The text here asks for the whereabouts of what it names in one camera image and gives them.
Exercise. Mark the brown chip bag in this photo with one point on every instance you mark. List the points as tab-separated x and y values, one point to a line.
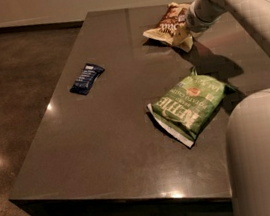
171	29

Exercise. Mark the green jalapeno chip bag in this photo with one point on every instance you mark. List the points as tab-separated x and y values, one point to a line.
186	108

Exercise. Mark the dark blue snack bar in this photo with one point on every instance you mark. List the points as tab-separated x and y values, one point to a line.
86	79

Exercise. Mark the dark table base frame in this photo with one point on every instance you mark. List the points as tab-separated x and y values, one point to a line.
127	207

